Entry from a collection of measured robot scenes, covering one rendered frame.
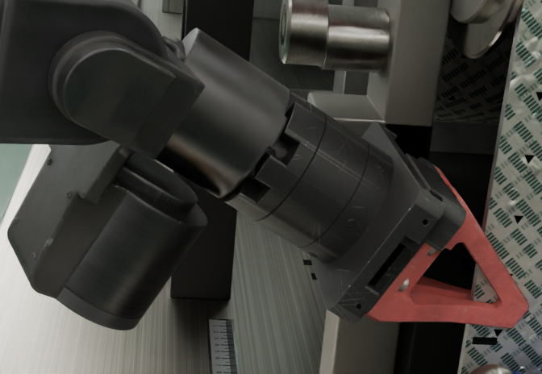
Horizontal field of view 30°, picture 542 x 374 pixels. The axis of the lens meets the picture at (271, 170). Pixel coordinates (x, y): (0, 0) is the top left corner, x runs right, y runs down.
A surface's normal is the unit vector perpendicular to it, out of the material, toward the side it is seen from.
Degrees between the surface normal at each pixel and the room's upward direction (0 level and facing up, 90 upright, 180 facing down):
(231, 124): 75
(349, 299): 90
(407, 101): 90
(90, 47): 26
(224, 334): 0
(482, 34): 90
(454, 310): 100
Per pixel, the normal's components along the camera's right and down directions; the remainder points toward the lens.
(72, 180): -0.69, -0.35
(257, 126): 0.33, -0.03
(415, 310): 0.37, 0.50
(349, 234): 0.02, 0.44
